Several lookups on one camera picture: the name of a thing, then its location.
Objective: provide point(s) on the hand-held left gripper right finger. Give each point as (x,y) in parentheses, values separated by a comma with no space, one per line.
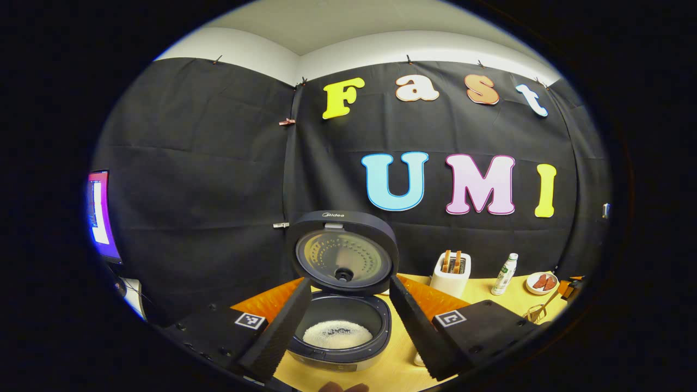
(419,332)

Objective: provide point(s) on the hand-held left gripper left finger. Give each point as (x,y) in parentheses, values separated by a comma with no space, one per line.
(277,337)

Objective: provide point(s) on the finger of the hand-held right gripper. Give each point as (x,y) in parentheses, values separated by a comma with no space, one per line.
(570,287)

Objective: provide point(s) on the wooden spoon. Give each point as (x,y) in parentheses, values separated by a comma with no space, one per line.
(551,304)

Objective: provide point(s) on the white rice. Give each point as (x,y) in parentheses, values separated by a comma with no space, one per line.
(337,335)

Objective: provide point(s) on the dark grey rice cooker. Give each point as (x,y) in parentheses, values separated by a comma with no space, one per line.
(343,223)

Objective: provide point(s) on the red meat slice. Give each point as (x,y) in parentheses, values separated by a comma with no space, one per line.
(539,282)
(550,283)

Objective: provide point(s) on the white round plate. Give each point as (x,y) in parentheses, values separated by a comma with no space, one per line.
(542,291)

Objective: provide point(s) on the white toaster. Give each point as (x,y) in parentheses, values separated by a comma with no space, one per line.
(449,286)

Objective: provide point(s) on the white drink bottle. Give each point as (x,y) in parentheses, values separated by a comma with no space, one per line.
(503,277)

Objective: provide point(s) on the bread slice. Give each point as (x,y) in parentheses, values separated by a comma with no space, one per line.
(446,261)
(457,261)

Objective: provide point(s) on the computer monitor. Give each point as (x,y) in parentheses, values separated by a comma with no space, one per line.
(101,218)

